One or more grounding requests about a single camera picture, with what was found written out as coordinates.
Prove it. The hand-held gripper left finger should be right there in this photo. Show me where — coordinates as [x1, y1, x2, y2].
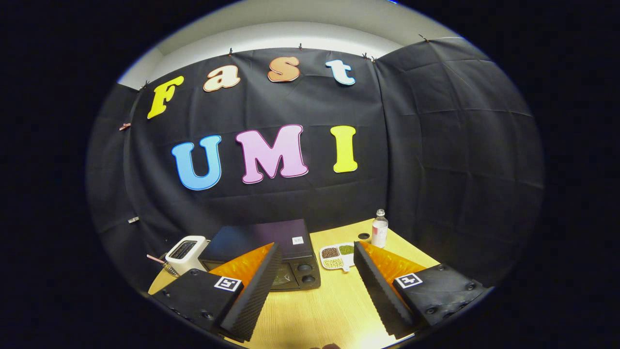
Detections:
[153, 242, 283, 342]

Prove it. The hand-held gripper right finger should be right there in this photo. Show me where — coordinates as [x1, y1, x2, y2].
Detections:
[353, 241, 490, 340]

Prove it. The black toaster oven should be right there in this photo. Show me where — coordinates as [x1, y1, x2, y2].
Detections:
[199, 219, 322, 291]

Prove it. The white bread toaster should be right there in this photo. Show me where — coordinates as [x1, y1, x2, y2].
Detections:
[165, 236, 210, 276]

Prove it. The white divided dish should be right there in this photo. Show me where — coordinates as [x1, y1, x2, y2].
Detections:
[319, 242, 357, 273]

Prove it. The clear plastic bottle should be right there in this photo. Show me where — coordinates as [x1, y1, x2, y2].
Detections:
[371, 209, 389, 249]

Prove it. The black backdrop cloth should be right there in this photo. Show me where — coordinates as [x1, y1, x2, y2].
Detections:
[87, 36, 545, 291]

